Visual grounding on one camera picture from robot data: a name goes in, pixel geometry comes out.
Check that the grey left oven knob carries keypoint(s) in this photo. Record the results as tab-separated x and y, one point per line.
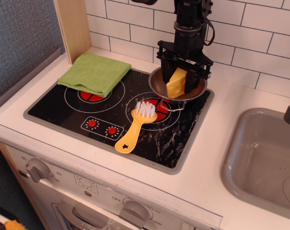
37	169

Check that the silver metal pot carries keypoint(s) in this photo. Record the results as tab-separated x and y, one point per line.
158	86

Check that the yellow dish brush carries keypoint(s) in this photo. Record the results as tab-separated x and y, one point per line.
144	113

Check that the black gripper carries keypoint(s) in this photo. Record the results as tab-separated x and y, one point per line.
185	53

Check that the grey right oven knob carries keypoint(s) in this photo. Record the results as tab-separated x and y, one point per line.
134	214

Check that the yellow toy cheese wedge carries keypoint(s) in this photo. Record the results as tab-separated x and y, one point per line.
176	85

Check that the grey oven knob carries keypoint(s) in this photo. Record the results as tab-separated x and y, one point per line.
37	169
134	214

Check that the orange object at corner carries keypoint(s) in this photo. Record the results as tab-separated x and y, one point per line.
14	225

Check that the grey oven door handle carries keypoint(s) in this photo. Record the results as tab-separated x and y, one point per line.
81	217

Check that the wooden side post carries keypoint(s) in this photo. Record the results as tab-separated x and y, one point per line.
74	27

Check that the grey sink basin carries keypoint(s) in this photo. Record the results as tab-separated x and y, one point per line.
256	167

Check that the green folded cloth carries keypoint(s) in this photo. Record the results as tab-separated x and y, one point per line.
94	74

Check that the black toy stovetop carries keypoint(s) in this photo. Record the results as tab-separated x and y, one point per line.
101	122

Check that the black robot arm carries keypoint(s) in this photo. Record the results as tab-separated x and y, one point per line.
192	16

